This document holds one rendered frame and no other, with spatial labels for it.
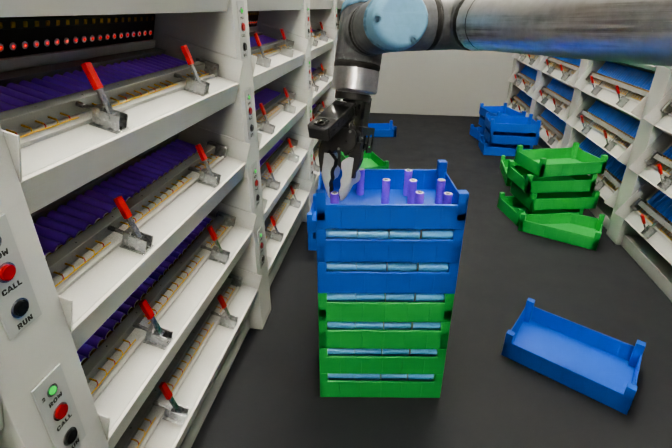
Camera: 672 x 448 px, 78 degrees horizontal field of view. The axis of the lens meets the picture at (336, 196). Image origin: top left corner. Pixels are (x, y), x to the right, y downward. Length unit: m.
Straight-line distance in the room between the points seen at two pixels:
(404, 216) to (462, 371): 0.55
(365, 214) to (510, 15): 0.43
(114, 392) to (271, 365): 0.55
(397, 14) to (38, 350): 0.64
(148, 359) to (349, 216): 0.44
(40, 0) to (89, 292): 0.35
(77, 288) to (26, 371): 0.13
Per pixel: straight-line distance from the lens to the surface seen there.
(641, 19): 0.51
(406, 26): 0.71
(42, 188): 0.55
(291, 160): 1.61
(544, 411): 1.24
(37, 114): 0.64
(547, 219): 2.09
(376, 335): 1.02
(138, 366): 0.81
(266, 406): 1.16
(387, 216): 0.84
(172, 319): 0.88
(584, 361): 1.41
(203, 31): 1.04
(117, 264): 0.70
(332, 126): 0.75
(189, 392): 1.01
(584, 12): 0.56
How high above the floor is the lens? 0.89
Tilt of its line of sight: 24 degrees down
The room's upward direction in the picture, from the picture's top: straight up
